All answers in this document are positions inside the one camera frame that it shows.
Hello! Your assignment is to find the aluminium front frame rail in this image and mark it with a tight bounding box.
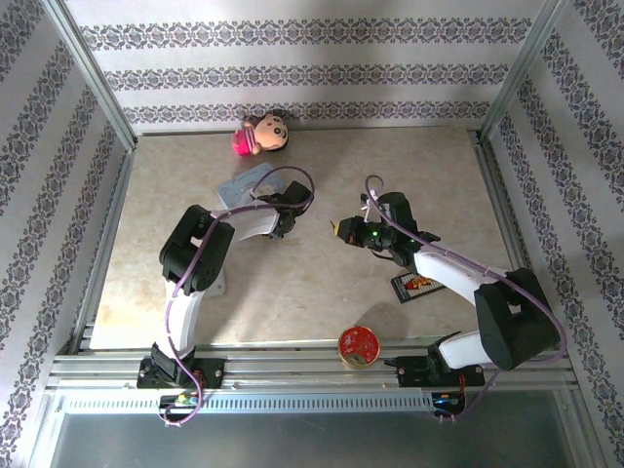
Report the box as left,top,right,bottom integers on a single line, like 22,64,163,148
46,340,579,392

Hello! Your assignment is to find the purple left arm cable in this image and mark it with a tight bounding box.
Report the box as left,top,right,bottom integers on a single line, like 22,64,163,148
155,165,316,430

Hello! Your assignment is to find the pink plush doll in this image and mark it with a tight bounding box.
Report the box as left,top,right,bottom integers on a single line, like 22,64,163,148
231,110,293,158

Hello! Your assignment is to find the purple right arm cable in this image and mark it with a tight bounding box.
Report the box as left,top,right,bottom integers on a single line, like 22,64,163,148
364,174,569,426

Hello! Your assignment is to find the black printed card packet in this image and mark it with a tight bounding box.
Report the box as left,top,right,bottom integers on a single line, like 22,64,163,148
389,270,448,305

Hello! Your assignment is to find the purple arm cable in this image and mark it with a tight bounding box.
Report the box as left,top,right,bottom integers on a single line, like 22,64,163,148
155,165,316,430
364,174,569,426

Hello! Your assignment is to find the small circuit board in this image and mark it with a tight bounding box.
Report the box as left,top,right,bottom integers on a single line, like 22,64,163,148
159,393,202,410
431,391,467,410

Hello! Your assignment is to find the slotted grey cable duct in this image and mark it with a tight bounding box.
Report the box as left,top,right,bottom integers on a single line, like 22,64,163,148
60,392,438,415

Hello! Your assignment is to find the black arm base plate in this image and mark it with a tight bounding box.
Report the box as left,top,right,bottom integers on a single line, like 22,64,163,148
396,357,488,390
136,357,226,390

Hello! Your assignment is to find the grey steel sheet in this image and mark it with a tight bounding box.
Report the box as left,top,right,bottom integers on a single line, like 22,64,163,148
46,411,584,468

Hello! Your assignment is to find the aluminium side frame rail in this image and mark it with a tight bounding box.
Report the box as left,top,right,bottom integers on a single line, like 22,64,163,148
470,129,535,274
67,145,140,355

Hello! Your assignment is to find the aluminium back frame rail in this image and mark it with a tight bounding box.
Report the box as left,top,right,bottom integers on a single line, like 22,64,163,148
135,125,483,137

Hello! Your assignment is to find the aluminium frame post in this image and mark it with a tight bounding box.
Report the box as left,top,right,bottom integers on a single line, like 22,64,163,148
477,0,571,142
41,0,140,152

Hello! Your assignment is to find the round red tin can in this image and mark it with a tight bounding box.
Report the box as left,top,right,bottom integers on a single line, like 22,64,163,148
337,325,382,371

